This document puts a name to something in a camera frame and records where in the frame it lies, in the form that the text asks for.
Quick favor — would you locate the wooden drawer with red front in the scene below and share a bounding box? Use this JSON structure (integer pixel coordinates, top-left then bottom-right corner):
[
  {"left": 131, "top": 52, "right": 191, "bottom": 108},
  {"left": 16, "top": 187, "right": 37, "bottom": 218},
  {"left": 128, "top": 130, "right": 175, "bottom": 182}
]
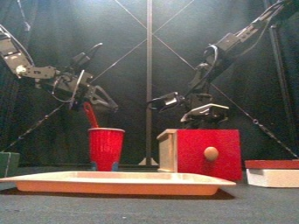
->
[{"left": 155, "top": 129, "right": 243, "bottom": 182}]

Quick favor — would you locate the red plastic spoon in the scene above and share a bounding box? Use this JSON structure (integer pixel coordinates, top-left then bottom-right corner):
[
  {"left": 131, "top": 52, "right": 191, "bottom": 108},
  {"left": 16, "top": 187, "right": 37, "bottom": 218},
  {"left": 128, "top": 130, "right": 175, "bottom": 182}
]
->
[{"left": 82, "top": 101, "right": 100, "bottom": 130}]

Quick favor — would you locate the red ribbed plastic cup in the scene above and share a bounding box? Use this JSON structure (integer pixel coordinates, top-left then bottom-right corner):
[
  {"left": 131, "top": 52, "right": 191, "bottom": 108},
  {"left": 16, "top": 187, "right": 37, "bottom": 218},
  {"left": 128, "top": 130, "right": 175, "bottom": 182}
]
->
[{"left": 88, "top": 127, "right": 127, "bottom": 172}]

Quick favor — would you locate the small blue plastic stand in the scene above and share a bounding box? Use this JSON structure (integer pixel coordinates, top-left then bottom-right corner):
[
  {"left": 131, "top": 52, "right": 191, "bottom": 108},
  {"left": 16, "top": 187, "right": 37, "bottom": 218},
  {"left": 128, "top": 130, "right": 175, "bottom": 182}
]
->
[{"left": 90, "top": 161, "right": 120, "bottom": 172}]

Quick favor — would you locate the white box red striped lid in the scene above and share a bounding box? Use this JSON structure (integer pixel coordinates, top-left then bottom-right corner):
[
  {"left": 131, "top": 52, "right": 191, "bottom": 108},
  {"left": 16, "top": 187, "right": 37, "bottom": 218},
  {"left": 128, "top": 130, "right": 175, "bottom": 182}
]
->
[{"left": 244, "top": 159, "right": 299, "bottom": 188}]

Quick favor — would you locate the white plastic tray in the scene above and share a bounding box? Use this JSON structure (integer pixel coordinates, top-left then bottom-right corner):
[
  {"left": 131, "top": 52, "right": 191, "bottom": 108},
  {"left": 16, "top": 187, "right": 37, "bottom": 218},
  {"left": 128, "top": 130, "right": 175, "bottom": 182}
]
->
[{"left": 0, "top": 171, "right": 238, "bottom": 197}]

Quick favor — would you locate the dark green box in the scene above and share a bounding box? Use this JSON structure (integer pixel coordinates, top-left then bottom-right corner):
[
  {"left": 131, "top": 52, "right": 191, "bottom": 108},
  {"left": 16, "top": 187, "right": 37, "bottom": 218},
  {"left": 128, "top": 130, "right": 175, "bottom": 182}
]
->
[{"left": 0, "top": 151, "right": 21, "bottom": 179}]

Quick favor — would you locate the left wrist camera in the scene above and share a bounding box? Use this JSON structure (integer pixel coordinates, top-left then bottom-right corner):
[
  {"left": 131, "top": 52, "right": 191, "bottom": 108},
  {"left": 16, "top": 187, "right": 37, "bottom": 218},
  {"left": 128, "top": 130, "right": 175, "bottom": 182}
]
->
[{"left": 70, "top": 42, "right": 106, "bottom": 70}]

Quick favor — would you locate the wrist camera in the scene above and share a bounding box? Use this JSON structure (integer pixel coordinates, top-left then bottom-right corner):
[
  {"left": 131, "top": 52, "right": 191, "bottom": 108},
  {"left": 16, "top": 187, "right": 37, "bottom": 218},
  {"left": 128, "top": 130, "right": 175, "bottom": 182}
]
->
[
  {"left": 146, "top": 91, "right": 187, "bottom": 114},
  {"left": 70, "top": 42, "right": 106, "bottom": 70}
]

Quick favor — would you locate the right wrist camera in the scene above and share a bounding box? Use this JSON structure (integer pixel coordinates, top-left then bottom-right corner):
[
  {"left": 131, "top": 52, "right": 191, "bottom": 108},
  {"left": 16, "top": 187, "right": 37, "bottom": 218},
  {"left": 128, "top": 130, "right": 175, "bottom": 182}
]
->
[{"left": 146, "top": 91, "right": 187, "bottom": 114}]

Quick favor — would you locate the grey metal frame pole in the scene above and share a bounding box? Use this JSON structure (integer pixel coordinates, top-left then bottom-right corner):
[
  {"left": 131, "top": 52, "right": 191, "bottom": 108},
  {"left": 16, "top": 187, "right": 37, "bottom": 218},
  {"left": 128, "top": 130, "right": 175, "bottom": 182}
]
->
[{"left": 138, "top": 0, "right": 160, "bottom": 167}]

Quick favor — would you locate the thin steel brace cable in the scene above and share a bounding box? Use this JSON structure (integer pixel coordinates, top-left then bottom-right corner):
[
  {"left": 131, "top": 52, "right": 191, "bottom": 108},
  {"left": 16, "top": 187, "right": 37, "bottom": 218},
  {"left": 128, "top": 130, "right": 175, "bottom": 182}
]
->
[
  {"left": 0, "top": 0, "right": 195, "bottom": 153},
  {"left": 114, "top": 0, "right": 299, "bottom": 160}
]

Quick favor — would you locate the grey right arm cable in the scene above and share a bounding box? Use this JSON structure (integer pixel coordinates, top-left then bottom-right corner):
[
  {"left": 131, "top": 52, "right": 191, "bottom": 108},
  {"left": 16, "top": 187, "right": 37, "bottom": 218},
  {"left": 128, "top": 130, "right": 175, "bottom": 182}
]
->
[{"left": 184, "top": 43, "right": 223, "bottom": 97}]

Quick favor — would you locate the black frame post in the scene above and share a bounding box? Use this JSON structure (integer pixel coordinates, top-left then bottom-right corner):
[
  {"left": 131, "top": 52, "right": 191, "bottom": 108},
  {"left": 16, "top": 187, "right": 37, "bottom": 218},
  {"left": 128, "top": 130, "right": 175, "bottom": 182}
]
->
[{"left": 267, "top": 23, "right": 296, "bottom": 152}]

